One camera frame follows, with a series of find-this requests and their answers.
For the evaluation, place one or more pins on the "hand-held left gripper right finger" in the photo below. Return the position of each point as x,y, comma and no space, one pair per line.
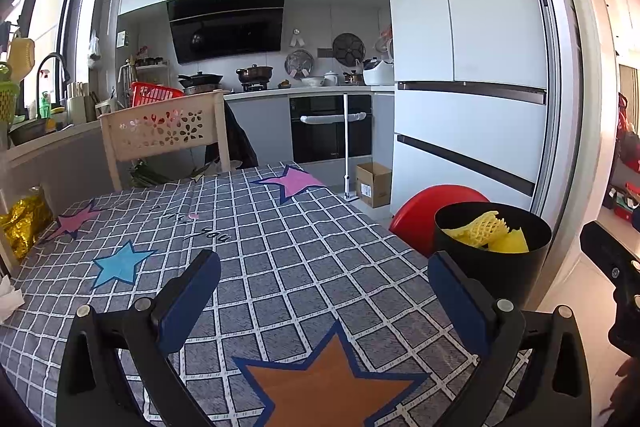
460,302

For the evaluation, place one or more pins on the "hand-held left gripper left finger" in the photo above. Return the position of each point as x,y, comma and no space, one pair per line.
192,302

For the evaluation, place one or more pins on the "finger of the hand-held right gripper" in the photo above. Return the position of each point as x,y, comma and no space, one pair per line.
636,219
612,252

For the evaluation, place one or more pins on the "black trash bin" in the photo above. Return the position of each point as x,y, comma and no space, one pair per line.
500,277

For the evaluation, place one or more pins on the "yellow foam net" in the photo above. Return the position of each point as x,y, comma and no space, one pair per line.
482,227

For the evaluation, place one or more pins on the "red round stool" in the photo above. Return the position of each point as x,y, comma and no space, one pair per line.
425,217

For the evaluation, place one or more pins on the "grey checked star tablecloth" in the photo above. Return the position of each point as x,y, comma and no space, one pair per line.
300,257

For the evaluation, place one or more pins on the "cardboard box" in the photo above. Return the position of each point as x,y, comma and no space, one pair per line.
372,184

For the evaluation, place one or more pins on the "dark jacket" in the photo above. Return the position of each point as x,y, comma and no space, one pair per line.
240,142

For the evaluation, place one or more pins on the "beige cut-out chair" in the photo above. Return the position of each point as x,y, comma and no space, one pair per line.
160,122

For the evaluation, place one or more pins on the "white crumpled tissue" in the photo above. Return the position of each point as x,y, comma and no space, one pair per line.
9,299

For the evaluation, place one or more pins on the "gold foil bag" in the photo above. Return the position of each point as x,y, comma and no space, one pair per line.
25,222

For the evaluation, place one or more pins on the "grey kitchen counter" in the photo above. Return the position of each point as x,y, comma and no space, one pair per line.
260,117

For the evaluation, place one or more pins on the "black built-in oven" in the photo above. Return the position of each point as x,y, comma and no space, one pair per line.
325,142

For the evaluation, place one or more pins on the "red plastic basket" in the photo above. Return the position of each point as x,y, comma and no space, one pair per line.
150,93

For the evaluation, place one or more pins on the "black wok with lid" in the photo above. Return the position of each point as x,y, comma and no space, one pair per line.
200,79

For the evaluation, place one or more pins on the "white utensil holder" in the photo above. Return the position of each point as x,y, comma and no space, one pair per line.
76,109

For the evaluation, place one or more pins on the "spice rack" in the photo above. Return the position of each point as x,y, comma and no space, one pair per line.
147,74

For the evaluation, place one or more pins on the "dark sink pan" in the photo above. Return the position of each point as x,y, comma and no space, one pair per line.
32,131

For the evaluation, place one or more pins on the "white rice cooker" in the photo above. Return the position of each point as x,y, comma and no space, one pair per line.
378,74

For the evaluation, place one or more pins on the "green spray bottle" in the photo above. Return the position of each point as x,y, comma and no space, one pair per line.
45,107

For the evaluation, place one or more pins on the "white fridge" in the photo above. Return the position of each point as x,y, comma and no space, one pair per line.
475,32

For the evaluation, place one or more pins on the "white bowl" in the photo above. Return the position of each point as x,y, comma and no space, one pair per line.
313,82

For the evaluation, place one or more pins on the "white enamel pot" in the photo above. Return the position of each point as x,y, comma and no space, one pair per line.
332,79

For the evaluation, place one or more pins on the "silver round rack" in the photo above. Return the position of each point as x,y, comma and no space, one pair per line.
299,64

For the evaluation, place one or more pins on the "hanging plastic bag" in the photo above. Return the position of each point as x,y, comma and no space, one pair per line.
94,52

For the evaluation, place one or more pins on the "green plastic basket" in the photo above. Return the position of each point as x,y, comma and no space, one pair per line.
9,97

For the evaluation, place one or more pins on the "black range hood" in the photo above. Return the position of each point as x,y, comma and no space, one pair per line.
225,27

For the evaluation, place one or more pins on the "black kitchen faucet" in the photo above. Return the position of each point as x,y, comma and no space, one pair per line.
52,57

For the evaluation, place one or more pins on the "yellow strainer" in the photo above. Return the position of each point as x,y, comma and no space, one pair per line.
22,57

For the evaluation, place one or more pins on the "kitchen window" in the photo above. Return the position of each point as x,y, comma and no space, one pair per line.
45,7

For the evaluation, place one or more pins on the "sliding door frame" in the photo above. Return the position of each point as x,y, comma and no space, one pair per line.
565,57

